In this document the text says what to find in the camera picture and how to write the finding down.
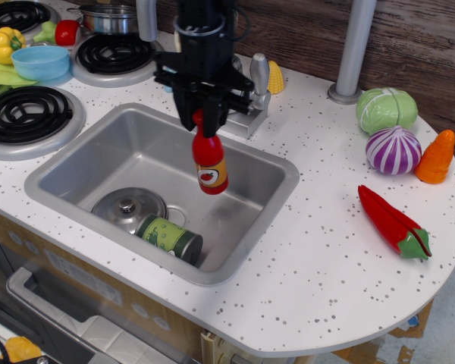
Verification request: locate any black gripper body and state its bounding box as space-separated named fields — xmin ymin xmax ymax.
xmin=153 ymin=22 xmax=256 ymax=115

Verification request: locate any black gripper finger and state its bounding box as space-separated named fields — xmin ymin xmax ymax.
xmin=173 ymin=86 xmax=201 ymax=131
xmin=202 ymin=93 xmax=229 ymax=138

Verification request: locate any red sauce bottle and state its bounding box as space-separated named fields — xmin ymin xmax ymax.
xmin=192 ymin=109 xmax=228 ymax=195

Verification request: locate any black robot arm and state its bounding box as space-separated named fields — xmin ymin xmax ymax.
xmin=154 ymin=1 xmax=254 ymax=138

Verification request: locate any grey toy sink basin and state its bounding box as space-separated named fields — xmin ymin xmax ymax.
xmin=25 ymin=103 xmax=299 ymax=285

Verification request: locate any silver toy faucet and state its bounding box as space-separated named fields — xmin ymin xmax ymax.
xmin=184 ymin=0 xmax=272 ymax=140

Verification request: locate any cream toy detergent jug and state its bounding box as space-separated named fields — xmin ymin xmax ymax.
xmin=174 ymin=30 xmax=182 ymax=52

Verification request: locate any yellow toy corn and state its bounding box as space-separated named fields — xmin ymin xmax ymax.
xmin=268 ymin=61 xmax=284 ymax=94

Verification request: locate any grey left support pole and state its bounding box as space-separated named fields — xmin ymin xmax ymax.
xmin=136 ymin=0 xmax=158 ymax=42

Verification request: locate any grey support pole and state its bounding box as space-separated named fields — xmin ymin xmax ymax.
xmin=328 ymin=0 xmax=377 ymax=105
xmin=136 ymin=0 xmax=158 ymax=42

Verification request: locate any black rear right burner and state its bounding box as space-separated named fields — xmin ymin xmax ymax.
xmin=70 ymin=35 xmax=162 ymax=88

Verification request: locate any black burner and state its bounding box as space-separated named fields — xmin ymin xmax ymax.
xmin=70 ymin=35 xmax=162 ymax=88
xmin=0 ymin=86 xmax=86 ymax=161
xmin=0 ymin=1 xmax=60 ymax=34

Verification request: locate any steel cooking pot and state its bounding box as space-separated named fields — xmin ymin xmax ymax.
xmin=67 ymin=4 xmax=139 ymax=35

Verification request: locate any steel pot lid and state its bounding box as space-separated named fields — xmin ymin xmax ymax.
xmin=92 ymin=187 xmax=168 ymax=234

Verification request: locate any grey right support pole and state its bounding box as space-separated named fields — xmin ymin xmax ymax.
xmin=328 ymin=0 xmax=377 ymax=105

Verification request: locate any red toy tomato piece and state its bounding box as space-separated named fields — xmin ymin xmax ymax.
xmin=55 ymin=20 xmax=80 ymax=47

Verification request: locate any green label tin can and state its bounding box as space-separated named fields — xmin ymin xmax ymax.
xmin=135 ymin=215 xmax=203 ymax=265

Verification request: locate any light blue toy bowl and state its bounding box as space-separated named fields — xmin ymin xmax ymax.
xmin=11 ymin=45 xmax=70 ymax=81

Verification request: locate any light green toy vegetable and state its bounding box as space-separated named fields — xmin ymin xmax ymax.
xmin=33 ymin=20 xmax=57 ymax=44

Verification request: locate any green toy cabbage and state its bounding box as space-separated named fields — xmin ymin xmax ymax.
xmin=356 ymin=87 xmax=419 ymax=136

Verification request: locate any black front left burner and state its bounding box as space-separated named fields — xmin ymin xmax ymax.
xmin=0 ymin=86 xmax=86 ymax=161

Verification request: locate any purple toy onion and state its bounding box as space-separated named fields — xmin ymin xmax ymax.
xmin=366 ymin=126 xmax=422 ymax=175

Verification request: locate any black rear left burner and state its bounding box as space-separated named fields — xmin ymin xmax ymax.
xmin=0 ymin=1 xmax=60 ymax=34

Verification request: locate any green toy pea pod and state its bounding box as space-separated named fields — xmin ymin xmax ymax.
xmin=0 ymin=64 xmax=37 ymax=86

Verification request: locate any yellow toy bell pepper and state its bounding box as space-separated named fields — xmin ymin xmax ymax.
xmin=0 ymin=27 xmax=26 ymax=65

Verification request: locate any orange toy carrot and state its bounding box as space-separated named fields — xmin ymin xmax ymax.
xmin=415 ymin=129 xmax=455 ymax=184

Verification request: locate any red toy chili pepper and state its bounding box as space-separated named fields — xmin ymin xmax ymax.
xmin=358 ymin=185 xmax=432 ymax=260

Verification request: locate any yellow object bottom left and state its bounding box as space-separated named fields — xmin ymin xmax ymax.
xmin=5 ymin=337 xmax=42 ymax=363

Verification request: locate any grey oven door handle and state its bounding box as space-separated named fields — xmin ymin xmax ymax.
xmin=6 ymin=268 xmax=174 ymax=363

